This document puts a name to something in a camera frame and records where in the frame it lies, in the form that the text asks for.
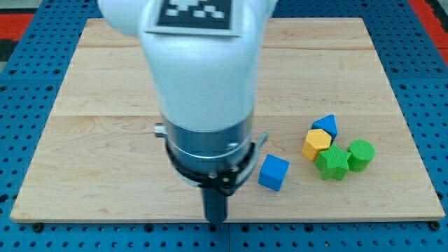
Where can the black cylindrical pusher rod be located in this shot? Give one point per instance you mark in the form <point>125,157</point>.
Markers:
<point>215,203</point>

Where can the yellow hexagonal block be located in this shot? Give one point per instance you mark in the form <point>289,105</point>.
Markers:
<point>316,140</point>

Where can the black white fiducial marker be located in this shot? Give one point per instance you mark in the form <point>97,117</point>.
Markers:
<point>196,17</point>

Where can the wooden board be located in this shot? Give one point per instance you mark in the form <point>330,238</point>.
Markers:
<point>98,161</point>

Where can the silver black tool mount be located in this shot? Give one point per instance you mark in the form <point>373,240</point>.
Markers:
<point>220,160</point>

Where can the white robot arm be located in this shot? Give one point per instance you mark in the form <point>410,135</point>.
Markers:
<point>203,58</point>

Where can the green cylinder block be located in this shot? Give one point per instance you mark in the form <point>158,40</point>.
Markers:
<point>362,153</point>

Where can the blue triangular prism block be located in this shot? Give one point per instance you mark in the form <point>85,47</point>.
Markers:
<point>328,124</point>

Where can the green star block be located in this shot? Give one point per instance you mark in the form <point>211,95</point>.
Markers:
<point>333,163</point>

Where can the blue cube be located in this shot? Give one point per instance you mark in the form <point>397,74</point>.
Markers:
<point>273,172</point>

